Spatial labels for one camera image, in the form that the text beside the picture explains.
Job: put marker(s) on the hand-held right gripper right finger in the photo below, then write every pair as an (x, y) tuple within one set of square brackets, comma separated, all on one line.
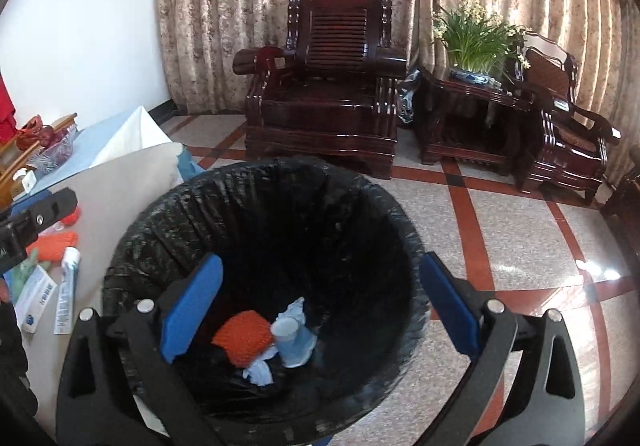
[(450, 308)]

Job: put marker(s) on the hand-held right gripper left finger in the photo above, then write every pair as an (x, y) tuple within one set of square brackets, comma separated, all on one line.
[(192, 308)]

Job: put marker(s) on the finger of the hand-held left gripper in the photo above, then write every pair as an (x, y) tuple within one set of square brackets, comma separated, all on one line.
[(50, 209)]

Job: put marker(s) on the orange knitted cloth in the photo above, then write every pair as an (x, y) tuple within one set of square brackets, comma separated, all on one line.
[(242, 336), (55, 244)]

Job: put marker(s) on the trash bin with black bag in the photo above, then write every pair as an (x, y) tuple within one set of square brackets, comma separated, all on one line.
[(320, 226)]

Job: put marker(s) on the green packet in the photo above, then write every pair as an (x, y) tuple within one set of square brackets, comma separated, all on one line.
[(22, 278)]

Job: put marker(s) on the tissue box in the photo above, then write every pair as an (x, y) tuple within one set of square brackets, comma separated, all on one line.
[(24, 182)]

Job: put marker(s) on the glass fruit bowl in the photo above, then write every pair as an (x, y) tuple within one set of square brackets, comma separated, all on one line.
[(55, 155)]

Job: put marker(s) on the white and blue carton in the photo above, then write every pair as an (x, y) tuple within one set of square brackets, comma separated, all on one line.
[(36, 298)]

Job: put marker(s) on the white toothpaste tube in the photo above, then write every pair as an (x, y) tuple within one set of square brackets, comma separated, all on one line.
[(67, 291)]

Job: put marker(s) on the red apple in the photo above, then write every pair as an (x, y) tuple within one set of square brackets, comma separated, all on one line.
[(50, 135)]

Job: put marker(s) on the orange-red plastic bag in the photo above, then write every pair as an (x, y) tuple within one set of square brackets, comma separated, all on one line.
[(29, 133)]

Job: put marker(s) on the light blue tablecloth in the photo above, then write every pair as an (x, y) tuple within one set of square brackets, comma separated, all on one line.
[(107, 138)]

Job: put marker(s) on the crumpled blue tissue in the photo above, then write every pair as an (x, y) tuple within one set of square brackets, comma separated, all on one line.
[(260, 372), (296, 308)]

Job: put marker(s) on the red cloth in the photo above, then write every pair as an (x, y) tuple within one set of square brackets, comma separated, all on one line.
[(5, 110)]

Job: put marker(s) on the blue cloth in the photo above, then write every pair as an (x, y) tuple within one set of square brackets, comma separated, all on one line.
[(189, 164)]

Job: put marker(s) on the dark wooden side table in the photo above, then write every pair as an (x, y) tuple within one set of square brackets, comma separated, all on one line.
[(467, 120)]

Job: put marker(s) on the cushioned dark wooden armchair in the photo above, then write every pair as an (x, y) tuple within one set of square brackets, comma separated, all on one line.
[(565, 145)]

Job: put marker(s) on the dark wooden furniture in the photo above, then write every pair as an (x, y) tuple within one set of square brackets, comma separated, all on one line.
[(622, 206)]

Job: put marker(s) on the dark plastic bag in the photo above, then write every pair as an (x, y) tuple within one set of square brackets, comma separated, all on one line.
[(407, 100)]

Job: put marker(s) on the patterned beige curtain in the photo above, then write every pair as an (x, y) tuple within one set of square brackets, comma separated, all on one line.
[(225, 0)]

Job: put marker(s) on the potted flowering plant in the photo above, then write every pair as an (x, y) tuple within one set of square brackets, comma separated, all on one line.
[(475, 35)]

